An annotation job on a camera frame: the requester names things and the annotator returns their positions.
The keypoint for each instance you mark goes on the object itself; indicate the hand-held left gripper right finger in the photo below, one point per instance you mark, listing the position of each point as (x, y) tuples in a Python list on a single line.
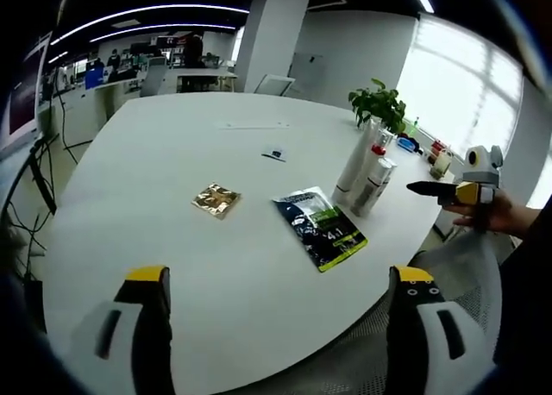
[(431, 339)]

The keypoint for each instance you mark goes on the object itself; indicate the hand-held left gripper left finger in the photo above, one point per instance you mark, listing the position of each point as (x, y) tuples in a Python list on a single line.
[(108, 339)]

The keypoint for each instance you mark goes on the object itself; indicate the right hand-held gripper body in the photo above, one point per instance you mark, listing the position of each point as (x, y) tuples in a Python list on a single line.
[(487, 171)]

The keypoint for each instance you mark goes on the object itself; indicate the small white skincare bottle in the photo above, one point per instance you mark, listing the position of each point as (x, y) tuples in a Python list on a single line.
[(368, 192), (390, 168)]

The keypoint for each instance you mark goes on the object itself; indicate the red collar skincare pump bottle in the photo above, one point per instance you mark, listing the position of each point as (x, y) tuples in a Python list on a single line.
[(378, 150)]

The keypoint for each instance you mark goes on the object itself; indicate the white skincare tube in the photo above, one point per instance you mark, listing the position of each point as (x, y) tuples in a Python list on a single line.
[(353, 171)]

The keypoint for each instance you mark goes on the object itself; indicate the black green skincare mask packet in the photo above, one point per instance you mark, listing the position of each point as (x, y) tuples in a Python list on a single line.
[(319, 227)]

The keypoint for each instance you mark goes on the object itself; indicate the gold foil skincare sachet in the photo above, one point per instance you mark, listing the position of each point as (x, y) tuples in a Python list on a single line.
[(216, 200)]

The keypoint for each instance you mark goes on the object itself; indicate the green cap bottle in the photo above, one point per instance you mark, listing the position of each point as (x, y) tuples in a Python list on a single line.
[(414, 127)]

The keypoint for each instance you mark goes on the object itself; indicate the person's right hand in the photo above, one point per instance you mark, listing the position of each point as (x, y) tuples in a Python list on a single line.
[(502, 216)]

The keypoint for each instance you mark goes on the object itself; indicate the clear drink cup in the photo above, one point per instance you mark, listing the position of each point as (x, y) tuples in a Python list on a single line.
[(442, 164)]

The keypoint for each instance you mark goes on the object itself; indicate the red box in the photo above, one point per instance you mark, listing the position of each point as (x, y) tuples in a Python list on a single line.
[(439, 146)]

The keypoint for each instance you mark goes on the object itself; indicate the small blue box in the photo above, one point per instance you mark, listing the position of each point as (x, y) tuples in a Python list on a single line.
[(407, 145)]

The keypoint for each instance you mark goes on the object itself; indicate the grey mesh office chair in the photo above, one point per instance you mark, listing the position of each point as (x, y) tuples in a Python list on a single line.
[(431, 257)]

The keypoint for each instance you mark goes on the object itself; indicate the wide window with blinds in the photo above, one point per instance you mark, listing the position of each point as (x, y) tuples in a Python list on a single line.
[(457, 89)]

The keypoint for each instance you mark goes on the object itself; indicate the potted green plant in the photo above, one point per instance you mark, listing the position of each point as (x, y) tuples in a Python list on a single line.
[(379, 104)]

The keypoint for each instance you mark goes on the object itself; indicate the person's black clothing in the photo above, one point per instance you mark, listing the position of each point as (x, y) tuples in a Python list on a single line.
[(530, 291)]

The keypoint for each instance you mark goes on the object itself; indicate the black tripod stand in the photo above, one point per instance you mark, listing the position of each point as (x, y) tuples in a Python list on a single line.
[(41, 175)]

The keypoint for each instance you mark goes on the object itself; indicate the table power outlet strip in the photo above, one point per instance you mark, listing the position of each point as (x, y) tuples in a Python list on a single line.
[(254, 125)]

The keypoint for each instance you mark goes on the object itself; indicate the monitor with pink screen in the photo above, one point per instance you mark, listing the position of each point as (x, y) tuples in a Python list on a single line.
[(23, 97)]

